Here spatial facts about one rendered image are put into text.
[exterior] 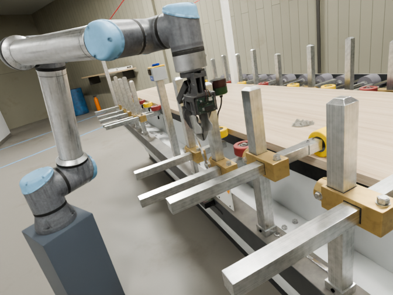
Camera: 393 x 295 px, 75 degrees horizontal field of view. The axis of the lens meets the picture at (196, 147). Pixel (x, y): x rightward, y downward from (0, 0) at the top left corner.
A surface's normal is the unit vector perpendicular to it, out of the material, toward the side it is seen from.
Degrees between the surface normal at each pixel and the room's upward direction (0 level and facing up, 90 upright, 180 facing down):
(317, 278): 0
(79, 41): 79
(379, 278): 0
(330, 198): 90
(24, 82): 90
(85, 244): 90
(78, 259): 90
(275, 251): 0
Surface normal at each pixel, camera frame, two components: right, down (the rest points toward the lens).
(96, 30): -0.47, 0.40
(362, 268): -0.19, -0.92
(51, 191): 0.83, 0.04
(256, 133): 0.43, 0.25
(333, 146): -0.88, 0.32
